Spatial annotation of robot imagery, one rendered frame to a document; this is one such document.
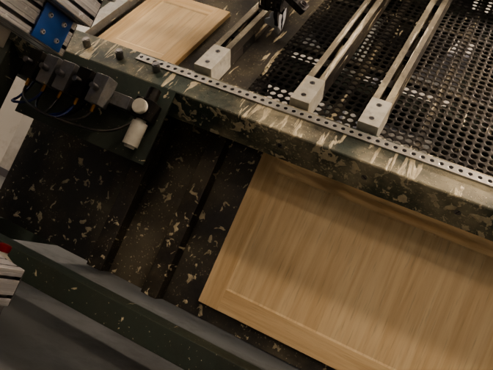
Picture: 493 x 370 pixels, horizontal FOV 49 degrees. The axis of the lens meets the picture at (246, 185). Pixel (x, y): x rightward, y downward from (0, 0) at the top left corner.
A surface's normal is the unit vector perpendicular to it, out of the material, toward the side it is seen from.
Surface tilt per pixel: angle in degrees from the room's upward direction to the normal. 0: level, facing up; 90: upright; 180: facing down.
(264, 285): 90
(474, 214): 146
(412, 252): 90
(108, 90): 90
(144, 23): 56
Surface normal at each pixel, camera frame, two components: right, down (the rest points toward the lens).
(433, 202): -0.47, 0.65
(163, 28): 0.03, -0.67
